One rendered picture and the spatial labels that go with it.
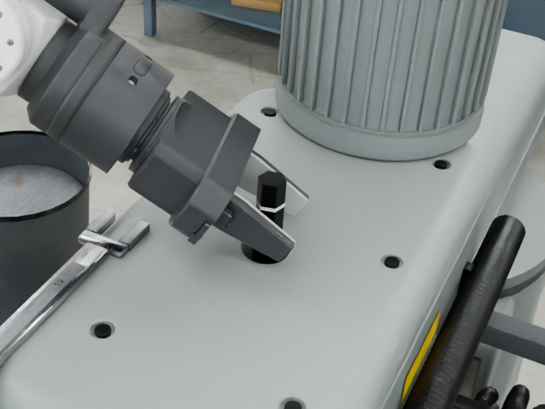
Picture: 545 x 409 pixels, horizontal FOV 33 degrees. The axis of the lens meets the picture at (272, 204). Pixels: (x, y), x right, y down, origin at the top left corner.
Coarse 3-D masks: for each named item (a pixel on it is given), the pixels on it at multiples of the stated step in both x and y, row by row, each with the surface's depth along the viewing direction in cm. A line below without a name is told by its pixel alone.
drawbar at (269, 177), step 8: (264, 176) 69; (272, 176) 69; (280, 176) 69; (264, 184) 68; (272, 184) 68; (280, 184) 68; (264, 192) 68; (272, 192) 68; (280, 192) 68; (264, 200) 69; (272, 200) 69; (280, 200) 69; (256, 208) 70; (272, 208) 69; (272, 216) 69; (280, 216) 70; (280, 224) 70; (256, 256) 72; (264, 256) 72
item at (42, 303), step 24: (96, 240) 71; (120, 240) 71; (72, 264) 68; (96, 264) 69; (48, 288) 66; (72, 288) 67; (24, 312) 64; (48, 312) 65; (0, 336) 62; (24, 336) 63; (0, 360) 61
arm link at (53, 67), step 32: (0, 0) 60; (32, 0) 65; (64, 0) 64; (96, 0) 64; (0, 32) 60; (32, 32) 63; (64, 32) 65; (96, 32) 64; (0, 64) 61; (32, 64) 64; (64, 64) 63; (96, 64) 63; (32, 96) 64; (64, 96) 63; (64, 128) 65
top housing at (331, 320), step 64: (320, 192) 79; (384, 192) 79; (448, 192) 80; (128, 256) 71; (192, 256) 71; (320, 256) 72; (384, 256) 73; (448, 256) 75; (64, 320) 65; (128, 320) 65; (192, 320) 66; (256, 320) 66; (320, 320) 66; (384, 320) 67; (0, 384) 61; (64, 384) 60; (128, 384) 61; (192, 384) 61; (256, 384) 61; (320, 384) 62; (384, 384) 64
